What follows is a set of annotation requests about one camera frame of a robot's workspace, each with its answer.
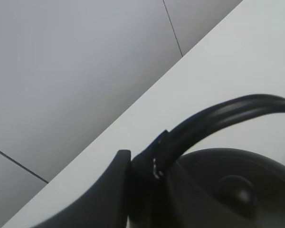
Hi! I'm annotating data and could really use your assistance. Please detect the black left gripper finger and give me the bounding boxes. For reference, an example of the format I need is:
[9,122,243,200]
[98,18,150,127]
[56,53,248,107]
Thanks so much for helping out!
[35,150,131,228]

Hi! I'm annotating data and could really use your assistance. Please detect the black round teapot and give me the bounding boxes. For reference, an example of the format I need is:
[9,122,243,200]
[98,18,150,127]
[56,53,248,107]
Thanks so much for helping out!
[128,94,285,228]

